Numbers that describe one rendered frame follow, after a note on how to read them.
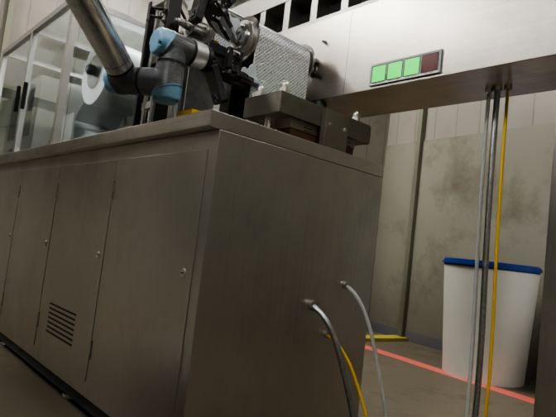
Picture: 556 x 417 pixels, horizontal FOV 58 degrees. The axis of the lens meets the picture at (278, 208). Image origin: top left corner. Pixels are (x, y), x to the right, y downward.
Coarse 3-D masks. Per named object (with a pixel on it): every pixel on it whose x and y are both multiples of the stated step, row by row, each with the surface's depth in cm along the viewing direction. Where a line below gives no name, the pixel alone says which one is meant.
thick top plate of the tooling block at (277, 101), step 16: (256, 96) 144; (272, 96) 139; (288, 96) 138; (256, 112) 143; (272, 112) 138; (288, 112) 138; (304, 112) 143; (320, 112) 147; (352, 128) 157; (368, 128) 162
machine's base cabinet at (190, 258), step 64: (0, 192) 250; (64, 192) 184; (128, 192) 145; (192, 192) 120; (256, 192) 124; (320, 192) 139; (0, 256) 234; (64, 256) 175; (128, 256) 140; (192, 256) 116; (256, 256) 124; (320, 256) 140; (0, 320) 220; (64, 320) 167; (128, 320) 135; (192, 320) 113; (256, 320) 125; (320, 320) 140; (64, 384) 171; (128, 384) 130; (192, 384) 112; (256, 384) 125; (320, 384) 141
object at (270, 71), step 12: (264, 60) 158; (276, 60) 161; (264, 72) 158; (276, 72) 162; (288, 72) 165; (300, 72) 169; (264, 84) 158; (276, 84) 162; (300, 84) 169; (300, 96) 169
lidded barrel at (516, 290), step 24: (456, 264) 288; (480, 264) 276; (504, 264) 273; (456, 288) 287; (480, 288) 276; (504, 288) 272; (528, 288) 275; (456, 312) 286; (504, 312) 272; (528, 312) 276; (456, 336) 284; (504, 336) 272; (528, 336) 278; (456, 360) 283; (504, 360) 272; (504, 384) 272
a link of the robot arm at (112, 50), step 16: (80, 0) 115; (96, 0) 117; (80, 16) 118; (96, 16) 119; (96, 32) 122; (112, 32) 124; (96, 48) 126; (112, 48) 126; (112, 64) 130; (128, 64) 133; (112, 80) 135; (128, 80) 135
